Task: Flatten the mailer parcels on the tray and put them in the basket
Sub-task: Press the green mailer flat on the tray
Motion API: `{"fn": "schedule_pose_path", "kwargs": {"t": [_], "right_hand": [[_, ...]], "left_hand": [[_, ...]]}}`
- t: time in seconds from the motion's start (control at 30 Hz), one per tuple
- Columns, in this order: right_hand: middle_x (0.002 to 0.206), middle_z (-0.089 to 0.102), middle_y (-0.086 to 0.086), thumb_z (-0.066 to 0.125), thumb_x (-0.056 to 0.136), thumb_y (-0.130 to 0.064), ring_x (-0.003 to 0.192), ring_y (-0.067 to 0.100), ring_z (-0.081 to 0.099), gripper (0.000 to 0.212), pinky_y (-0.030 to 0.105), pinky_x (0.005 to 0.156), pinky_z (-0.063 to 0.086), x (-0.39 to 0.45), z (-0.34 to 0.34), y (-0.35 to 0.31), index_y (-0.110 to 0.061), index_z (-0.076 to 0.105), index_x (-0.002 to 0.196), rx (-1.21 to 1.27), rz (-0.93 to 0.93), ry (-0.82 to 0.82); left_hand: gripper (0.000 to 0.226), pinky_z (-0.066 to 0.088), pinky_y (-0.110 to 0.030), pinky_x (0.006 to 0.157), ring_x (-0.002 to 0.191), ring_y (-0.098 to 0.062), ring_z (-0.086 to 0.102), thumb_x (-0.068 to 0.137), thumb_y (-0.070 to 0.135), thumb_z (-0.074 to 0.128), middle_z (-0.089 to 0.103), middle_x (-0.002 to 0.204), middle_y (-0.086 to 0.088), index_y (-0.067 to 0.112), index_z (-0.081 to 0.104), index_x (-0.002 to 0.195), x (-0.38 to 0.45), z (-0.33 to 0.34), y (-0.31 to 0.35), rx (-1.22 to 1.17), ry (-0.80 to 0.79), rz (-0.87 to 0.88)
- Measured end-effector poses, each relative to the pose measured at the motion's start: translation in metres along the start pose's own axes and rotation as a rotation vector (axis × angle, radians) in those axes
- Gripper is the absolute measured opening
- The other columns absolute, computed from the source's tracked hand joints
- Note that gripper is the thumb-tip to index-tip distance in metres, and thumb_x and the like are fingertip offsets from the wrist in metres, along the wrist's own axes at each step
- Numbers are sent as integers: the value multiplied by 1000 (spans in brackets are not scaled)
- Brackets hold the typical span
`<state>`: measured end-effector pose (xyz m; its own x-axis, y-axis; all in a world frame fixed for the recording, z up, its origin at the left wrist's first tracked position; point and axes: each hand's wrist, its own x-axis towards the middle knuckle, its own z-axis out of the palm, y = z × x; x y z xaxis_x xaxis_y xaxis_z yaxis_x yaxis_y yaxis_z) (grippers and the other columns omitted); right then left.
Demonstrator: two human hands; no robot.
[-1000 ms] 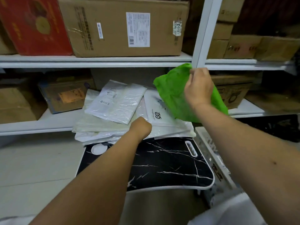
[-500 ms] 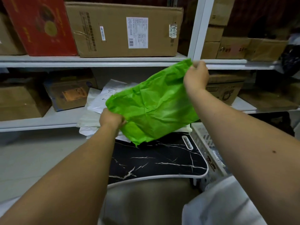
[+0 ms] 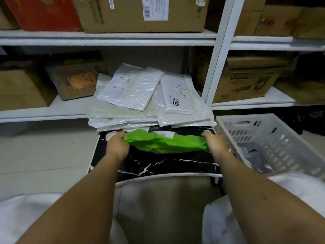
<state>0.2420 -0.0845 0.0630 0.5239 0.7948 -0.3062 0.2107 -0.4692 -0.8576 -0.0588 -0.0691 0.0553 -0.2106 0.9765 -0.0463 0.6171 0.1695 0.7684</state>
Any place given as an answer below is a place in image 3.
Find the person's left hand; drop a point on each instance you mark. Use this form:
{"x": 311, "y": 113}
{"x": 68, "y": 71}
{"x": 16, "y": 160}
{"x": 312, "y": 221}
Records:
{"x": 116, "y": 147}

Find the person's right hand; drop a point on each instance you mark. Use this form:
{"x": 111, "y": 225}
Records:
{"x": 217, "y": 144}

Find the pile of white mailers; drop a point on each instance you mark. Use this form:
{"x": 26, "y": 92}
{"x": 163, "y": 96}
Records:
{"x": 114, "y": 111}

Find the grey poly mailer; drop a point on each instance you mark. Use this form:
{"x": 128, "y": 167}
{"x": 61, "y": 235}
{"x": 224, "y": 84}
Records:
{"x": 256, "y": 160}

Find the green poly mailer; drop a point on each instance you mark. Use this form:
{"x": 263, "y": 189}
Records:
{"x": 165, "y": 142}

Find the white mailer with logo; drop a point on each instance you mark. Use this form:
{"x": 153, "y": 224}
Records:
{"x": 182, "y": 96}

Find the white labelled poly mailer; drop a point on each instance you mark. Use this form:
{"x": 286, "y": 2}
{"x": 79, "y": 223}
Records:
{"x": 132, "y": 88}

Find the white plastic basket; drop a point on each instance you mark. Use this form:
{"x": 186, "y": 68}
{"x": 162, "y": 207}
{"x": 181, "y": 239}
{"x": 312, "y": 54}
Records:
{"x": 279, "y": 139}

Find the white metal shelf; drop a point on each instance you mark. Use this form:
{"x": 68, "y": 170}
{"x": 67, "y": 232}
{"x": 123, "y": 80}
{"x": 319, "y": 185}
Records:
{"x": 63, "y": 109}

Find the person's left forearm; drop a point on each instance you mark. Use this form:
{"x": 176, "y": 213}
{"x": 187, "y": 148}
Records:
{"x": 81, "y": 200}

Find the person's right forearm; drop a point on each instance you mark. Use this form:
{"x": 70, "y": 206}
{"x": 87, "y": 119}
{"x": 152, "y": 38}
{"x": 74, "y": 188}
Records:
{"x": 261, "y": 200}

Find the person's white shorts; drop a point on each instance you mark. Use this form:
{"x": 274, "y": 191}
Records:
{"x": 228, "y": 221}

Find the black marble lap table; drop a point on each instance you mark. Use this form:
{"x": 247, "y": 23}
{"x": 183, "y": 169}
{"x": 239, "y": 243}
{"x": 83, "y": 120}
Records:
{"x": 165, "y": 162}

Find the cardboard box with black print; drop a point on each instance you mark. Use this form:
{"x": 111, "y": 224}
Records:
{"x": 248, "y": 81}

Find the cardboard box with orange label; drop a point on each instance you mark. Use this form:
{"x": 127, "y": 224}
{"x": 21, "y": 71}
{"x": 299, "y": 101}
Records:
{"x": 73, "y": 81}

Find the black plastic bag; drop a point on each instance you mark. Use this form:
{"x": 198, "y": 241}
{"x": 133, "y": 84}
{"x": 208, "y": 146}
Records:
{"x": 304, "y": 119}

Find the dark cardboard box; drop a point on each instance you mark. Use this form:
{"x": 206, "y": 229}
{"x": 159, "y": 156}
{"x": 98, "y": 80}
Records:
{"x": 302, "y": 86}

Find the plain brown cardboard box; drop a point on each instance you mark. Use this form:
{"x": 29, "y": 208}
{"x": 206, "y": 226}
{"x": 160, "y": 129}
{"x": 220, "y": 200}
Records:
{"x": 22, "y": 88}

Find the large cardboard box white label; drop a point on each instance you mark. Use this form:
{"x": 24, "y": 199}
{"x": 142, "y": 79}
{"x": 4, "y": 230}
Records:
{"x": 127, "y": 15}

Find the red box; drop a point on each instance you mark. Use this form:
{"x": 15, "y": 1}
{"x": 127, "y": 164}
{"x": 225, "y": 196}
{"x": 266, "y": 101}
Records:
{"x": 43, "y": 12}

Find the tan cardboard box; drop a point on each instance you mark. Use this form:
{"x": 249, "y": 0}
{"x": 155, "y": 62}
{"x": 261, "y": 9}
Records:
{"x": 7, "y": 21}

